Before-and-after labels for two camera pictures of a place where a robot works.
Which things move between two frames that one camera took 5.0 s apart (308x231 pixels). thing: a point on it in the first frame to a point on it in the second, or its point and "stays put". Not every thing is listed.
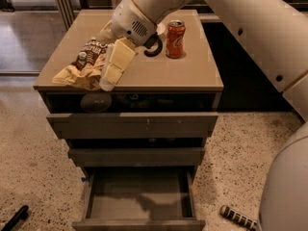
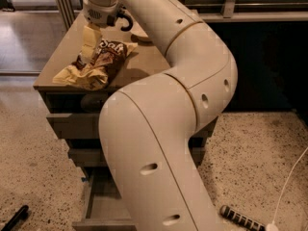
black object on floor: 19,217 stays put
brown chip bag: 87,69 stays put
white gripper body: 131,23 to 102,14
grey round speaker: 95,103 stays put
